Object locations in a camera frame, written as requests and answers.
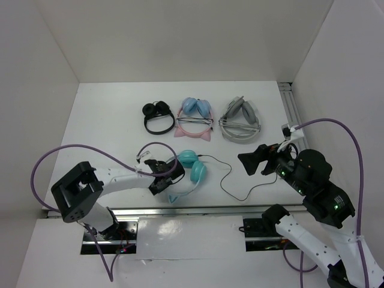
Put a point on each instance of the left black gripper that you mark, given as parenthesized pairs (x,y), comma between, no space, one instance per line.
(154,191)

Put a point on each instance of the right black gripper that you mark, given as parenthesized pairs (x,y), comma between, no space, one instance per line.
(249,161)

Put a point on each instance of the teal cat-ear headphones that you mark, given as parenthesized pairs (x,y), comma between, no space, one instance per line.
(189,160)

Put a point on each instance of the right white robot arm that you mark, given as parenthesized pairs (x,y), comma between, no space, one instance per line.
(349,263)

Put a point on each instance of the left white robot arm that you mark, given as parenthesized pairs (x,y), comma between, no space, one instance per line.
(77,192)

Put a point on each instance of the grey over-ear headphones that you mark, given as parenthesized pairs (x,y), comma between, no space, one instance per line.
(239,121)

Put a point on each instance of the pink and blue cat-ear headphones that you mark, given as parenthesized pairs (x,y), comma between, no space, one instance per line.
(194,111)

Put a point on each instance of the small black headphones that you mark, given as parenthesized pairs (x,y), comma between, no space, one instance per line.
(155,110)

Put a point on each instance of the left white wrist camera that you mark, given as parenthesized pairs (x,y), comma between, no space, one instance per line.
(144,159)

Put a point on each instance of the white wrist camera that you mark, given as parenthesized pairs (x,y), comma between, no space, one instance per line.
(291,134)
(144,159)

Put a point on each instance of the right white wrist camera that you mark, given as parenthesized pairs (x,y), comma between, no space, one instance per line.
(291,134)

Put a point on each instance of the aluminium right side rail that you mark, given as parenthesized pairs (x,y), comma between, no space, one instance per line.
(290,107)

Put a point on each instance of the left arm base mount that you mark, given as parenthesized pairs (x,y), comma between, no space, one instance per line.
(122,240)

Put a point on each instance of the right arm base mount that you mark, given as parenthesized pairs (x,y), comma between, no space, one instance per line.
(259,238)

